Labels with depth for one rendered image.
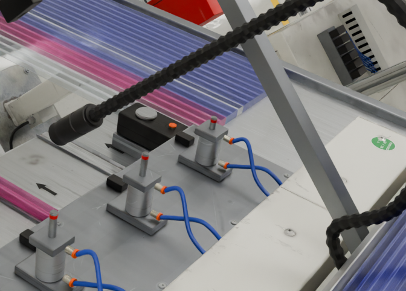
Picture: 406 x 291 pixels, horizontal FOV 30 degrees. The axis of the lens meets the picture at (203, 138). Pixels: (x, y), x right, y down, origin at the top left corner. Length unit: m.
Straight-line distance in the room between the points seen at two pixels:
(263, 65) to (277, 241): 0.16
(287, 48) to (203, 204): 1.32
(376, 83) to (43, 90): 0.83
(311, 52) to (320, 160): 1.49
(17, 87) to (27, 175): 1.34
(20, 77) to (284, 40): 0.73
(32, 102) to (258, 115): 1.12
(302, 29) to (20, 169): 1.36
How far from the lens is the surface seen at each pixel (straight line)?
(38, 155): 0.84
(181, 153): 0.75
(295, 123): 0.57
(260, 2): 3.13
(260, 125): 0.96
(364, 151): 0.80
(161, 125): 0.83
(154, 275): 0.61
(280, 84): 0.57
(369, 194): 0.73
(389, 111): 1.05
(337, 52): 2.10
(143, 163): 0.63
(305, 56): 2.03
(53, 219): 0.56
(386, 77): 1.85
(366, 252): 0.52
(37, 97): 1.99
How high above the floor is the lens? 1.67
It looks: 41 degrees down
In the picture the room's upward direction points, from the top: 66 degrees clockwise
